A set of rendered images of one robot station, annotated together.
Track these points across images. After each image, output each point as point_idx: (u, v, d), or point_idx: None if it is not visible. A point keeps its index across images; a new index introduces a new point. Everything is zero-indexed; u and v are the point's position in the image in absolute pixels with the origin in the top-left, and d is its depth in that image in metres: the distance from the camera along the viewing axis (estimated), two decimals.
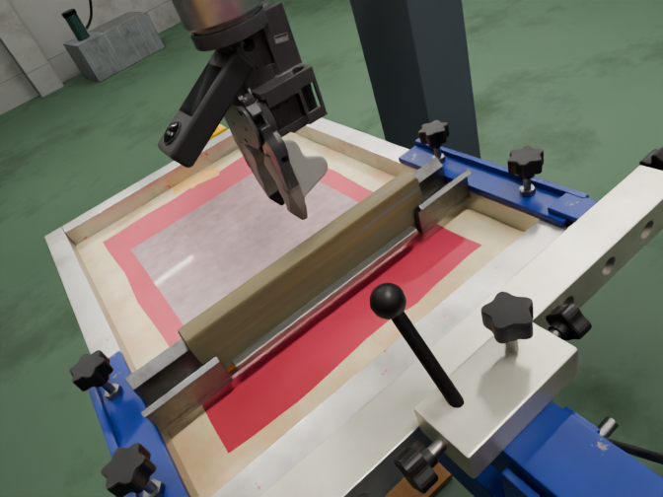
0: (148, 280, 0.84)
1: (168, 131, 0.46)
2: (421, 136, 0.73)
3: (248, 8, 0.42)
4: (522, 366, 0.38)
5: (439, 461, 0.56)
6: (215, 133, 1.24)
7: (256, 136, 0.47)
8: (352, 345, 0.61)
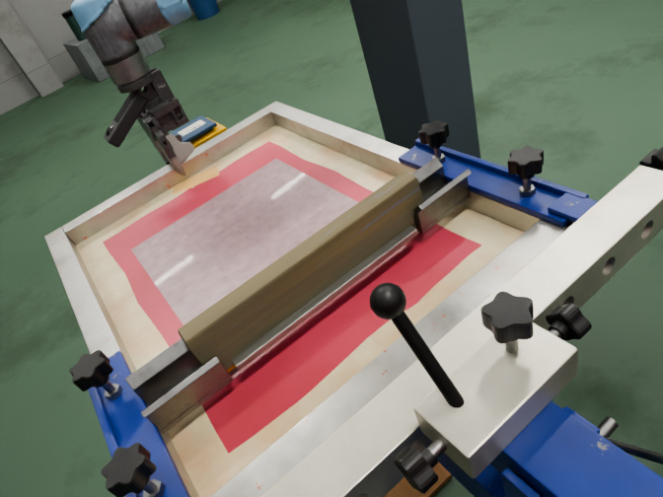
0: (148, 280, 0.84)
1: (107, 130, 0.97)
2: (421, 136, 0.73)
3: (140, 75, 0.94)
4: (522, 366, 0.38)
5: (439, 461, 0.56)
6: (215, 133, 1.24)
7: (150, 132, 0.99)
8: (352, 345, 0.61)
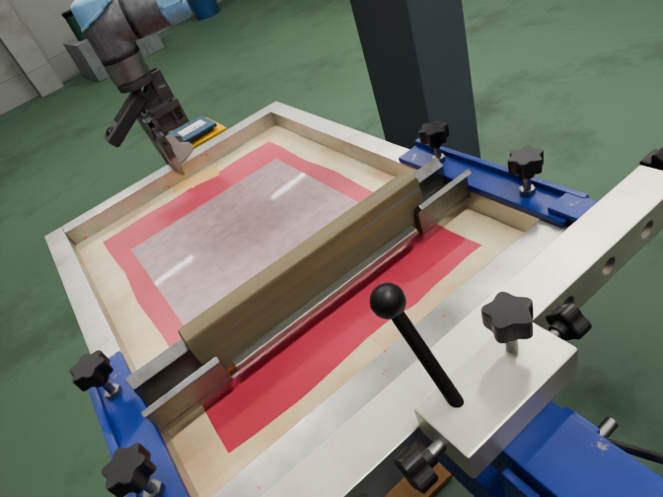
0: (148, 280, 0.84)
1: (107, 130, 0.97)
2: (421, 136, 0.73)
3: (140, 75, 0.94)
4: (522, 366, 0.38)
5: (439, 461, 0.56)
6: (215, 133, 1.24)
7: (150, 132, 0.99)
8: (352, 345, 0.61)
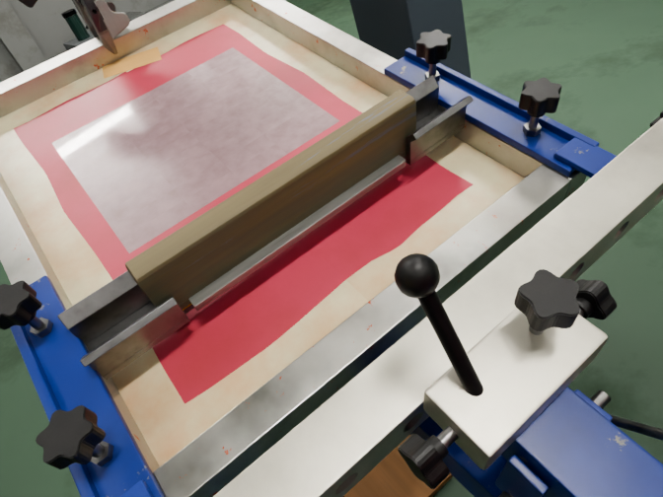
0: (77, 185, 0.70)
1: None
2: (419, 47, 0.63)
3: None
4: (548, 351, 0.34)
5: None
6: None
7: None
8: (328, 288, 0.54)
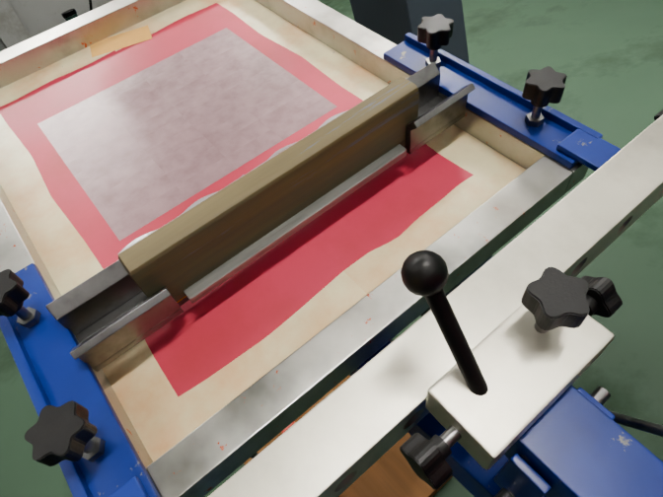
0: (64, 169, 0.68)
1: None
2: (420, 33, 0.61)
3: None
4: (553, 350, 0.34)
5: None
6: None
7: None
8: (325, 279, 0.53)
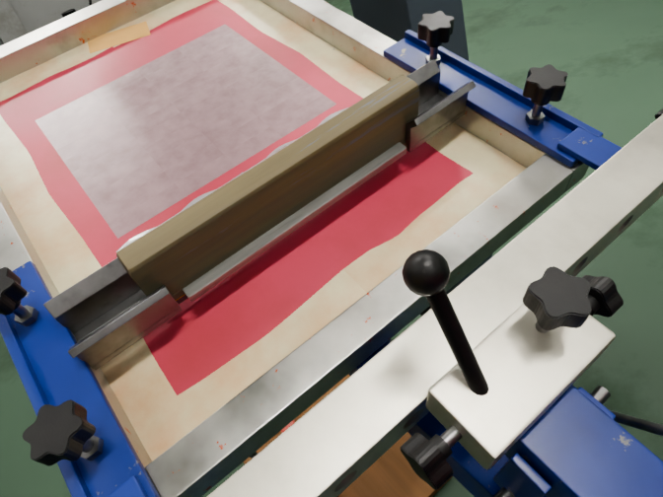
0: (62, 166, 0.67)
1: None
2: (421, 30, 0.60)
3: None
4: (554, 350, 0.33)
5: None
6: None
7: None
8: (324, 277, 0.53)
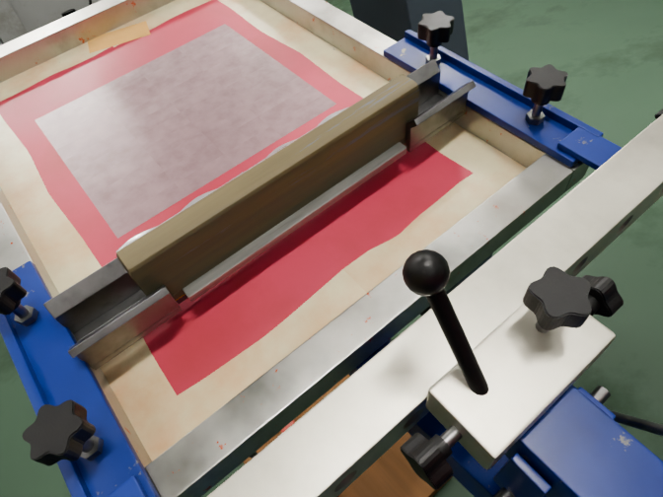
0: (62, 166, 0.67)
1: None
2: (421, 30, 0.60)
3: None
4: (554, 350, 0.33)
5: None
6: None
7: None
8: (324, 277, 0.53)
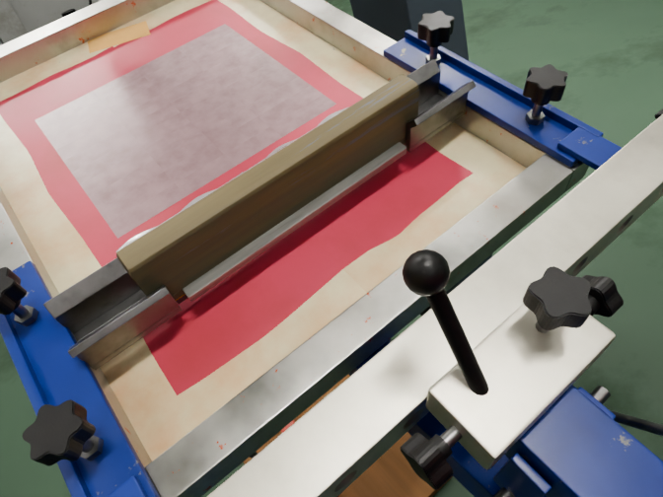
0: (62, 166, 0.67)
1: None
2: (421, 30, 0.60)
3: None
4: (554, 350, 0.33)
5: None
6: None
7: None
8: (324, 277, 0.53)
